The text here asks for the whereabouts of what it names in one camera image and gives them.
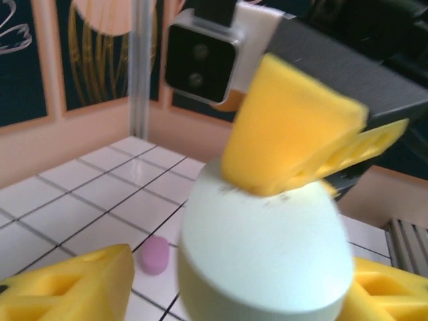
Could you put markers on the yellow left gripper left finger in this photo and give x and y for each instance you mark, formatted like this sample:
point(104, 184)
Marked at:
point(67, 287)

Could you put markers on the aluminium frame post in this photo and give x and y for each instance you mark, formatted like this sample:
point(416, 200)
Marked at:
point(139, 67)

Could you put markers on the pink charging case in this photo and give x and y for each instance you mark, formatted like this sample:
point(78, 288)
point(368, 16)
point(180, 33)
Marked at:
point(154, 255)

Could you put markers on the grey metal rack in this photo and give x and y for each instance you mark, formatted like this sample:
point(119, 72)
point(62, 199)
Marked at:
point(409, 245)

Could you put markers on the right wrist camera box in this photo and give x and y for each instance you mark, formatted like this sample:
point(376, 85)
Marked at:
point(200, 63)

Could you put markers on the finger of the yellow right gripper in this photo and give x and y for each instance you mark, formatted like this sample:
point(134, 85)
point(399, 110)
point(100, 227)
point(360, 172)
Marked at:
point(284, 133)
point(361, 150)

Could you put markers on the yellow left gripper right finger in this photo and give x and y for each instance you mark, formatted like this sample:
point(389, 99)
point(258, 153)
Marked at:
point(391, 294)

